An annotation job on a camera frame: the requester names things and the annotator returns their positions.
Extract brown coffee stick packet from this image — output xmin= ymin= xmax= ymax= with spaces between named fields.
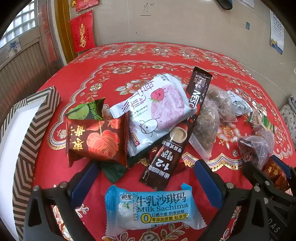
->
xmin=139 ymin=66 xmax=213 ymax=189

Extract clear bag brown dates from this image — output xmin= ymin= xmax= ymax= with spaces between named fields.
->
xmin=251 ymin=124 xmax=274 ymax=163

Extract large red wall hanging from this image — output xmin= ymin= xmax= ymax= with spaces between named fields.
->
xmin=69 ymin=10 xmax=95 ymax=54

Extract red floral tablecloth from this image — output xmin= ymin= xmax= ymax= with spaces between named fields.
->
xmin=32 ymin=43 xmax=296 ymax=241

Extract dark red rose snack packet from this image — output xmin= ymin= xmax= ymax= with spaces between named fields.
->
xmin=65 ymin=112 xmax=130 ymax=168

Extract large clear bag brown snacks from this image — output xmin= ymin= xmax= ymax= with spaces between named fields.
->
xmin=189 ymin=102 xmax=220 ymax=163

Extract clear bag dark dates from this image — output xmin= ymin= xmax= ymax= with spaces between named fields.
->
xmin=238 ymin=136 xmax=266 ymax=167

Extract white green striped packet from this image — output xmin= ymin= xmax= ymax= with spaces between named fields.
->
xmin=228 ymin=90 xmax=252 ymax=116

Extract green label cake packet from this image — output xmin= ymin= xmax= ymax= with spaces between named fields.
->
xmin=246 ymin=111 xmax=274 ymax=132

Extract glass block window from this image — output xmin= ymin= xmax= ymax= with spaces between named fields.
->
xmin=0 ymin=0 xmax=38 ymax=43

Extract metal door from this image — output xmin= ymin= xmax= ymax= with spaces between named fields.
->
xmin=0 ymin=38 xmax=67 ymax=126

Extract striped gift box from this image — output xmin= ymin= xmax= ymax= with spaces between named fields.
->
xmin=0 ymin=86 xmax=62 ymax=241

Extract light blue sachima packet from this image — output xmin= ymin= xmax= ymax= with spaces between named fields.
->
xmin=105 ymin=183 xmax=207 ymax=237

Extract small clear bag brown snacks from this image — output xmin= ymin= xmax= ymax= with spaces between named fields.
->
xmin=206 ymin=85 xmax=237 ymax=123

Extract wall calendar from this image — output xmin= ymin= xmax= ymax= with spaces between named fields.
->
xmin=269 ymin=9 xmax=285 ymax=55

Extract lime green snack packet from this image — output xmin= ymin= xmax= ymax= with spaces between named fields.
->
xmin=65 ymin=98 xmax=105 ymax=121

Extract orange brown shiny packet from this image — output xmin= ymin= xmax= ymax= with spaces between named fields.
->
xmin=261 ymin=158 xmax=290 ymax=193

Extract blue flower door sticker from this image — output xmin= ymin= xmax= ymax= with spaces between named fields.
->
xmin=6 ymin=41 xmax=21 ymax=57

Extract creased red wall hanging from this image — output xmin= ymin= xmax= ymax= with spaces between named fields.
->
xmin=69 ymin=0 xmax=100 ymax=12

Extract white strawberry cracker packet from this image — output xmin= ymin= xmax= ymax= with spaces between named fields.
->
xmin=110 ymin=74 xmax=197 ymax=156

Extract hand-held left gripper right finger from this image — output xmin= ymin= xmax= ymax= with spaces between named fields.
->
xmin=195 ymin=160 xmax=273 ymax=241

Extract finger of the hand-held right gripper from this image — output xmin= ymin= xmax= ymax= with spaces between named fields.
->
xmin=270 ymin=156 xmax=296 ymax=183
xmin=242 ymin=162 xmax=275 ymax=197

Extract floral chair cushion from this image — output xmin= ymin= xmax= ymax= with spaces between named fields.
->
xmin=280 ymin=104 xmax=296 ymax=142

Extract yellow door frame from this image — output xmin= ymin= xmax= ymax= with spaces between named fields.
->
xmin=54 ymin=0 xmax=79 ymax=63

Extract black wall fixture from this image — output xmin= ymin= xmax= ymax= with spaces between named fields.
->
xmin=216 ymin=0 xmax=233 ymax=10

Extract dark green snack packet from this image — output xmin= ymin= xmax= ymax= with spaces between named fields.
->
xmin=100 ymin=161 xmax=127 ymax=181

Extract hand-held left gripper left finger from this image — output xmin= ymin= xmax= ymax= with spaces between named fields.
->
xmin=23 ymin=162 xmax=100 ymax=241

